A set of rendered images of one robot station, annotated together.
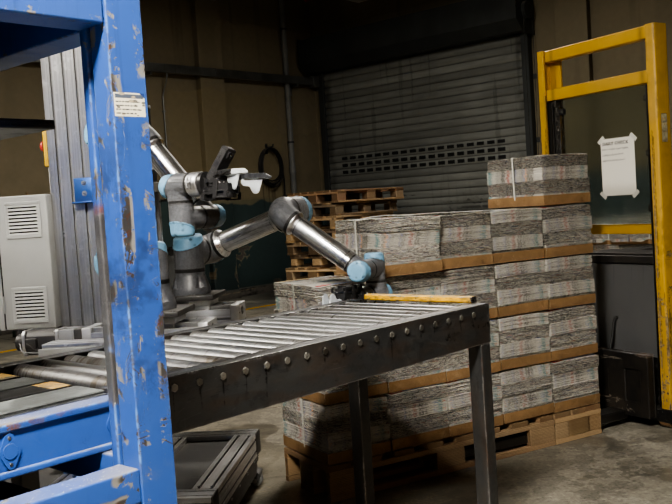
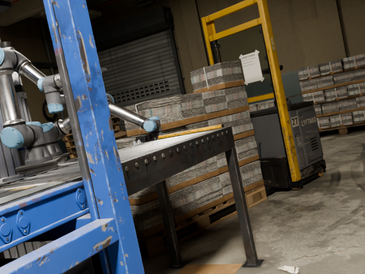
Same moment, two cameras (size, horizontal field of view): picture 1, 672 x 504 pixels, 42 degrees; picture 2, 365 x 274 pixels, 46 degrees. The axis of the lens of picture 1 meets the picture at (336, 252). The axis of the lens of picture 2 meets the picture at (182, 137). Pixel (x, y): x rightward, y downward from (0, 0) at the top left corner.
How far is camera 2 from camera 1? 0.60 m
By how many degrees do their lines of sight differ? 14
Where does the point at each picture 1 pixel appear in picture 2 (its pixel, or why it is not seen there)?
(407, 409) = (179, 200)
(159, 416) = (119, 182)
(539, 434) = not seen: hidden behind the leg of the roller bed
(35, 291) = not seen: outside the picture
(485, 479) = (244, 219)
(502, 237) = (209, 105)
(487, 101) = (156, 63)
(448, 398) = (197, 192)
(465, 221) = (191, 98)
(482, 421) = (238, 189)
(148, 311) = (103, 113)
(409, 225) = (166, 102)
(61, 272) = not seen: outside the picture
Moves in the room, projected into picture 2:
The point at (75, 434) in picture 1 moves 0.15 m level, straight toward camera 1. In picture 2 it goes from (59, 207) to (77, 212)
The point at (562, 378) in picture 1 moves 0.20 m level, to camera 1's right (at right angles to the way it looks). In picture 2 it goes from (246, 174) to (266, 168)
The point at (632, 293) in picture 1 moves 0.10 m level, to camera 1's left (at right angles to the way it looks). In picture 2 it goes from (266, 129) to (257, 131)
